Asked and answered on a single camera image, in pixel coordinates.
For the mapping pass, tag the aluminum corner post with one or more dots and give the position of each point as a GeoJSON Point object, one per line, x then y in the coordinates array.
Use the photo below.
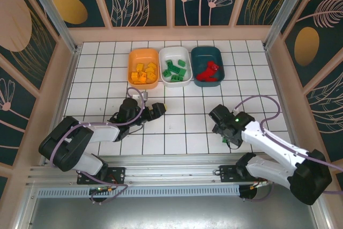
{"type": "Point", "coordinates": [55, 11]}
{"type": "Point", "coordinates": [283, 9]}

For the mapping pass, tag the long green lego brick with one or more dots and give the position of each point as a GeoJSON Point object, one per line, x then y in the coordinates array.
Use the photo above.
{"type": "Point", "coordinates": [174, 68]}

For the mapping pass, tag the grey metal sheet panel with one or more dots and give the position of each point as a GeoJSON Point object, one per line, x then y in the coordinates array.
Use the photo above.
{"type": "Point", "coordinates": [171, 213]}

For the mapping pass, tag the yellow power connector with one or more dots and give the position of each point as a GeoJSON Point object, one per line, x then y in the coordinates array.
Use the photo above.
{"type": "Point", "coordinates": [110, 190]}
{"type": "Point", "coordinates": [253, 187]}

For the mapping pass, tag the white plastic container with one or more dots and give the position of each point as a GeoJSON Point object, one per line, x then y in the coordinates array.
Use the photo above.
{"type": "Point", "coordinates": [174, 53]}

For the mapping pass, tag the long yellow lego brick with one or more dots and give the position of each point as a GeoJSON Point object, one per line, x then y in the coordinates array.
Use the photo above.
{"type": "Point", "coordinates": [134, 75]}

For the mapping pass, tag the orange plastic container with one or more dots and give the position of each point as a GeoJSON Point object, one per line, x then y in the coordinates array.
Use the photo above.
{"type": "Point", "coordinates": [139, 56]}

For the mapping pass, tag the round yellow lego piece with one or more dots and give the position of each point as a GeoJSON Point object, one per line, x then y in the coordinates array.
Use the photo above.
{"type": "Point", "coordinates": [142, 74]}

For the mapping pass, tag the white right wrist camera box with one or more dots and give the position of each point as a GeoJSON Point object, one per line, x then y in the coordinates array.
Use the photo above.
{"type": "Point", "coordinates": [236, 110]}

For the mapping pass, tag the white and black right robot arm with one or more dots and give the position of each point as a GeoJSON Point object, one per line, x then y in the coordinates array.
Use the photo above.
{"type": "Point", "coordinates": [311, 180]}

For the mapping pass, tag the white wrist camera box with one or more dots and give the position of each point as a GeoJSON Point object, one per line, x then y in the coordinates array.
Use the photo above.
{"type": "Point", "coordinates": [236, 110]}
{"type": "Point", "coordinates": [144, 96]}

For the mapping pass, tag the aluminum rail frame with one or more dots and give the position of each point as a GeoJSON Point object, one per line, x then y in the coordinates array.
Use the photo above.
{"type": "Point", "coordinates": [171, 170]}

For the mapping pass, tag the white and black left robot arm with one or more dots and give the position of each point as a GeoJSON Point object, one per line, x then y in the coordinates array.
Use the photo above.
{"type": "Point", "coordinates": [67, 143]}

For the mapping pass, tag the teal plastic container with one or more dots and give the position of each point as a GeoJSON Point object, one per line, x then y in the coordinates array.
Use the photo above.
{"type": "Point", "coordinates": [201, 54]}

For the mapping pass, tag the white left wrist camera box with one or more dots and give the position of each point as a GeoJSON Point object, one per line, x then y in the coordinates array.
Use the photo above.
{"type": "Point", "coordinates": [144, 96]}

